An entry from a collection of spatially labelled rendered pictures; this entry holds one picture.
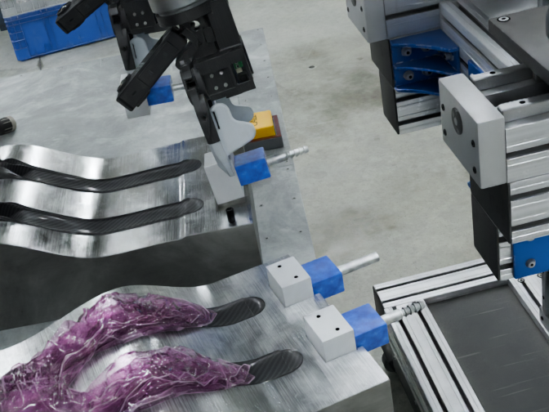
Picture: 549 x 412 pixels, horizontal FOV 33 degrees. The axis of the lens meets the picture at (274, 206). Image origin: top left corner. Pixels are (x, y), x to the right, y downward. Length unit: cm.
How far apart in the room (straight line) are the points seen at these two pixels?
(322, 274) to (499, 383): 85
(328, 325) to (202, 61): 35
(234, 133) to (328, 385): 35
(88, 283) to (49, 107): 70
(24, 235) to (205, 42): 33
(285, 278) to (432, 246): 156
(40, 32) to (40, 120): 267
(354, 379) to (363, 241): 170
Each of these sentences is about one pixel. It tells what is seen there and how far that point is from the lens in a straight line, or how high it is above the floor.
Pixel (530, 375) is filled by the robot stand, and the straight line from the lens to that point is 188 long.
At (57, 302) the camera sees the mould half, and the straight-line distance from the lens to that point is 122.
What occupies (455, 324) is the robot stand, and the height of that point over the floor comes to 21.
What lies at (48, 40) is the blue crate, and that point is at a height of 7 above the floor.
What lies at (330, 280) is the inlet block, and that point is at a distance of 107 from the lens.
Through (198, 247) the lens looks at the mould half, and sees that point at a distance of 116.
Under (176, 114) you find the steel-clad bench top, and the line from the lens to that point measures 167.
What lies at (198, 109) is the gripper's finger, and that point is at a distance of 111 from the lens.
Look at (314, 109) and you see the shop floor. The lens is 339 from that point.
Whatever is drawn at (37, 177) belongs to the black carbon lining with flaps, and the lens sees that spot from 133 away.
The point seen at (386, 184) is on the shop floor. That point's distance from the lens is 288.
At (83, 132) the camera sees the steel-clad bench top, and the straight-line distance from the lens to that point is 170.
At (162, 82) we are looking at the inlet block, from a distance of 144.
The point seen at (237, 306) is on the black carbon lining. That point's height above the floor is 85.
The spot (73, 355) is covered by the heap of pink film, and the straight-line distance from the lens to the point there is 100.
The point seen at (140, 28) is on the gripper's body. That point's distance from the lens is 139.
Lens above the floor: 150
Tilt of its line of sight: 32 degrees down
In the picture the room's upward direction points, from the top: 11 degrees counter-clockwise
